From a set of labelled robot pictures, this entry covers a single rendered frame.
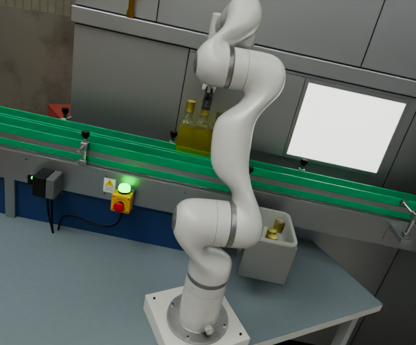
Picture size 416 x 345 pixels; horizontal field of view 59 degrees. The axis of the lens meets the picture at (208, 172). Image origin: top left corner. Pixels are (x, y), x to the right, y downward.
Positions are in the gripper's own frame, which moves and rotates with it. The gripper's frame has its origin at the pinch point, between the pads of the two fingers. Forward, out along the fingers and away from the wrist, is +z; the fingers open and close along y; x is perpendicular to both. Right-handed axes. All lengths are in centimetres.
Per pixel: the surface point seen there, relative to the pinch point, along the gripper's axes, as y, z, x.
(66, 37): -244, 23, -160
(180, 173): 13.4, 24.8, -4.2
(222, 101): -12.1, 0.8, 5.8
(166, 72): -14.8, -5.5, -19.2
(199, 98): -12.0, 1.5, -3.8
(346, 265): -16, 68, 83
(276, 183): 3.4, 24.7, 33.3
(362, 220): 5, 32, 71
